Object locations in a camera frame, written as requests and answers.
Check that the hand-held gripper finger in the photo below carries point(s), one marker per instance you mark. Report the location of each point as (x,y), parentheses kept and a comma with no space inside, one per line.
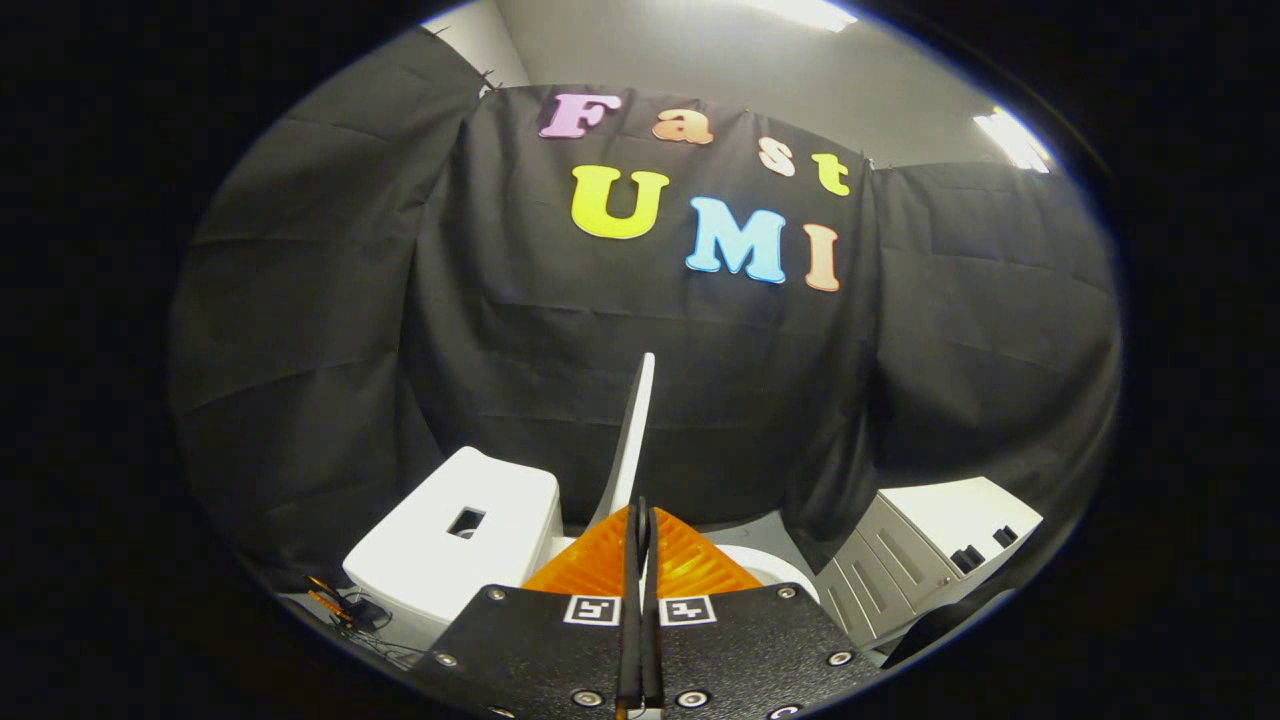
(651,640)
(630,640)

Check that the white toilet bowl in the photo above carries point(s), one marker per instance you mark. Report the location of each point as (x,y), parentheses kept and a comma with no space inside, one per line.
(775,570)

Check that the grey cabinet with white top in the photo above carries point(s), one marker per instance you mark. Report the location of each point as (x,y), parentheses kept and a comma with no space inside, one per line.
(900,560)

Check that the small orange object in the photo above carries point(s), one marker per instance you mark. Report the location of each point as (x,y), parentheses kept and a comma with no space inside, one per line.
(325,600)

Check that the black backdrop cloth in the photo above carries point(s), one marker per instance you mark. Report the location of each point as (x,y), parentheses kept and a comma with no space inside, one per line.
(600,330)

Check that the small black block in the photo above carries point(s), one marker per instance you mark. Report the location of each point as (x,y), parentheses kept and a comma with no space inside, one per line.
(1006,535)
(967,559)

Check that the small ceiling light panel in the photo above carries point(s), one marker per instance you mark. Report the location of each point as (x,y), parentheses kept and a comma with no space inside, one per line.
(1012,140)

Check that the large ceiling light panel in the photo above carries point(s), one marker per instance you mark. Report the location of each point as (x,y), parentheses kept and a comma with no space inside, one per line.
(805,10)

